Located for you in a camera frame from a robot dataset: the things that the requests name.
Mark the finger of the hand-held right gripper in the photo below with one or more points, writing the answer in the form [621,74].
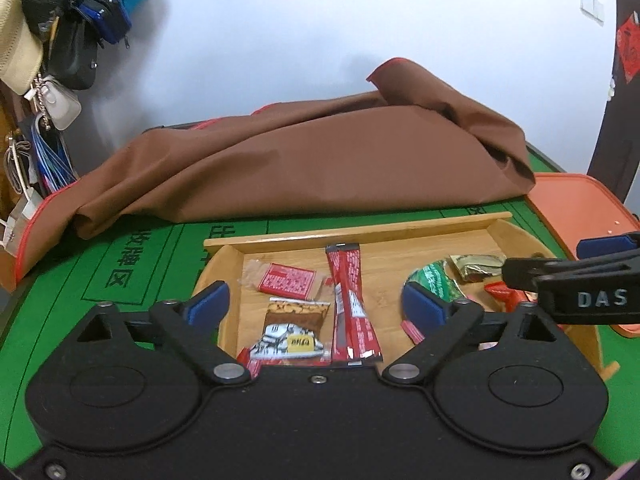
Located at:
[525,272]
[600,247]

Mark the clear red biscuit packet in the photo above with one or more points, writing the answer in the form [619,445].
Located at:
[287,280]

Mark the gold foil packet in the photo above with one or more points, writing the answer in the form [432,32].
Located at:
[477,265]

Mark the dark brown door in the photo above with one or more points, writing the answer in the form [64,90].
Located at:
[620,135]

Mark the long red stick packet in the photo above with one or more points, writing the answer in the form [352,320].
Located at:
[350,300]

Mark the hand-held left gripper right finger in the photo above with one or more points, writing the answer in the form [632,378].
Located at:
[422,305]

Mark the small grey pouch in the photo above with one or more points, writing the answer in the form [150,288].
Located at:
[57,105]

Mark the blue zip pouch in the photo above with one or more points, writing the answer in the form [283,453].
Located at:
[107,20]

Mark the brown cloth with red trim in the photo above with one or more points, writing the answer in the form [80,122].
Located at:
[300,160]

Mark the red puffed snack packet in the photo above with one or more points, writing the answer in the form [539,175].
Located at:
[500,294]

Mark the brown seed print packet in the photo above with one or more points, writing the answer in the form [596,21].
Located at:
[295,322]

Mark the beige hat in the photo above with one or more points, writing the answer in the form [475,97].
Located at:
[17,45]

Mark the orange plastic tray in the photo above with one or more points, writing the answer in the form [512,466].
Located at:
[570,210]

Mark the red label biscuit packet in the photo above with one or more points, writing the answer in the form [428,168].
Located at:
[247,360]

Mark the green snack packet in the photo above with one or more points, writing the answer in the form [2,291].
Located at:
[435,277]

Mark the white wall switch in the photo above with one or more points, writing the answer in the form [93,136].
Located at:
[592,6]

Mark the white paper bag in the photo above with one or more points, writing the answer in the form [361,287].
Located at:
[22,210]

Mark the red paper decoration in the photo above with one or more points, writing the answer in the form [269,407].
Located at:
[631,50]

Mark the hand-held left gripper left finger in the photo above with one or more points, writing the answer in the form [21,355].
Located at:
[207,300]

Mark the blue striped bag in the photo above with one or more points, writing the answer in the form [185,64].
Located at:
[50,160]

